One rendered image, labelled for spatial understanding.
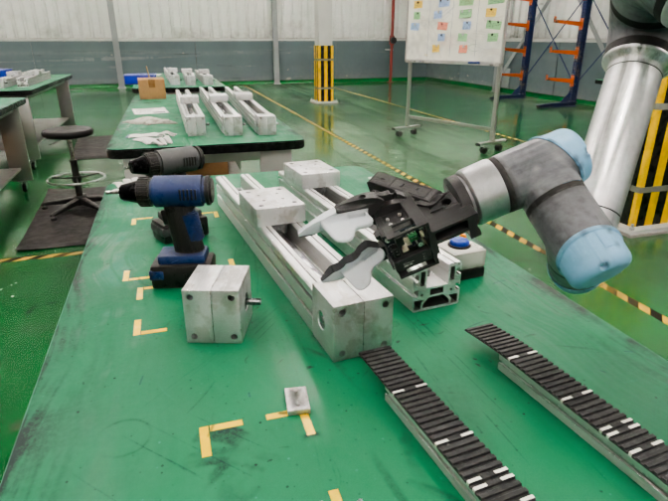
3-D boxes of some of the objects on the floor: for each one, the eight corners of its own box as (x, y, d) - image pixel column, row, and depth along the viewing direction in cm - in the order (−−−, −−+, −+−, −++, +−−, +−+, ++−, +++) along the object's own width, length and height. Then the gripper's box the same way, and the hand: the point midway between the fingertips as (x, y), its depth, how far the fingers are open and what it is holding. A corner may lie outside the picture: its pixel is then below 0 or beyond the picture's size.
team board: (390, 136, 713) (397, -26, 640) (417, 133, 740) (425, -23, 668) (480, 155, 601) (500, -39, 528) (507, 150, 629) (530, -36, 556)
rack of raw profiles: (488, 98, 1158) (500, -13, 1075) (523, 97, 1182) (537, -12, 1100) (599, 119, 865) (627, -33, 783) (643, 116, 889) (674, -30, 807)
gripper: (473, 177, 59) (299, 251, 59) (489, 262, 68) (338, 326, 68) (442, 141, 65) (286, 209, 66) (460, 225, 74) (323, 282, 75)
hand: (315, 251), depth 69 cm, fingers open, 8 cm apart
